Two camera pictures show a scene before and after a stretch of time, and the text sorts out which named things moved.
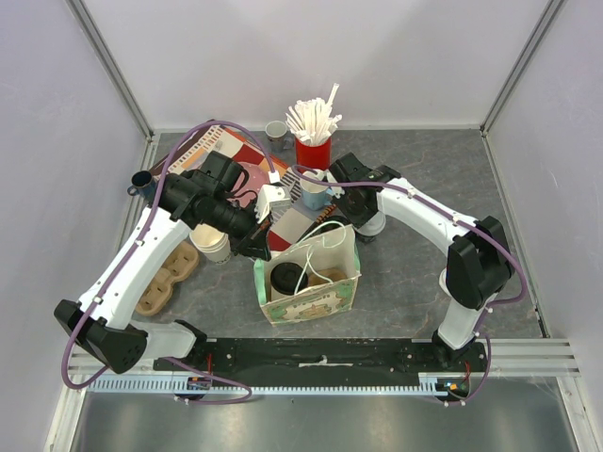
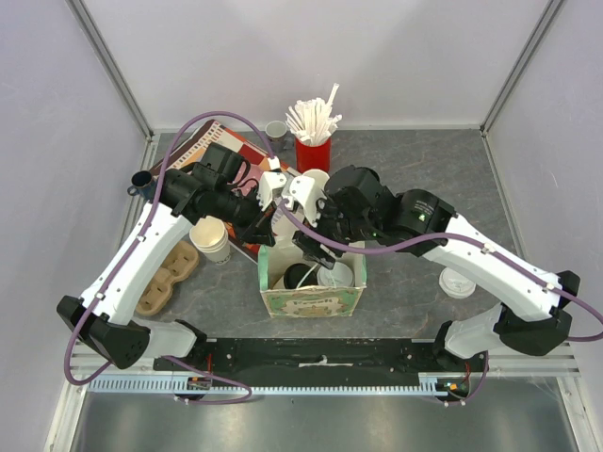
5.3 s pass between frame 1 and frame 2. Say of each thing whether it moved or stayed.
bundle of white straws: stayed
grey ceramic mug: stayed
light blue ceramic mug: moved
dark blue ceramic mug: stayed
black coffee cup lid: moved
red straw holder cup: stayed
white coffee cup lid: moved
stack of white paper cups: stayed
